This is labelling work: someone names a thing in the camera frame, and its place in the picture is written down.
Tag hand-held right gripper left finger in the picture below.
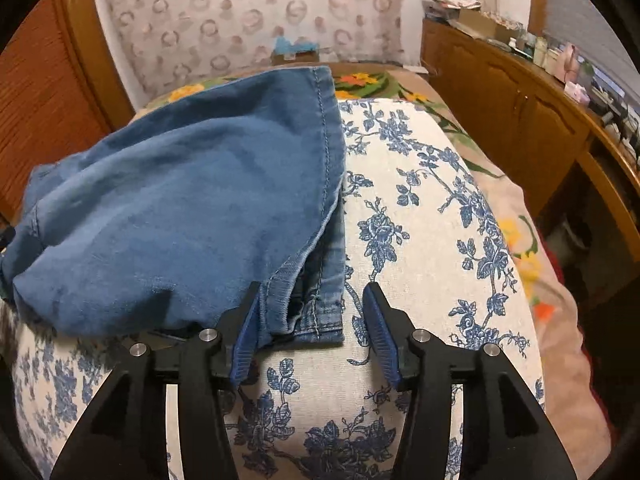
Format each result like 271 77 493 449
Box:
50 282 273 480

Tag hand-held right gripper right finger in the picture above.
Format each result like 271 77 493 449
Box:
361 284 593 480

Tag blue denim pants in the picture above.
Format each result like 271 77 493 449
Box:
0 65 348 348

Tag white blue floral sheet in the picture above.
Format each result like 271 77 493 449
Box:
10 97 546 480

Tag wooden cabinet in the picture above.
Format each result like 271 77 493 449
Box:
420 17 640 261

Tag blue crumpled bag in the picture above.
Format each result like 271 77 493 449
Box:
272 36 321 66

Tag wooden louvered door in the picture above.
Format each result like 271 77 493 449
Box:
0 0 136 221

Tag row of small bottles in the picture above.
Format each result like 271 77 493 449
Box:
510 32 566 76

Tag cardboard box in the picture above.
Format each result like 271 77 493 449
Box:
457 10 512 42

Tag pink container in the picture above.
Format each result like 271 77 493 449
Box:
564 44 592 83

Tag circle patterned curtain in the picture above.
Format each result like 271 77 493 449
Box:
90 0 406 106

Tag stack of papers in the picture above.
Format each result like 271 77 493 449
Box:
422 0 483 21

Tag grey window blind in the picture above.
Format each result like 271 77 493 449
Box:
545 0 640 91

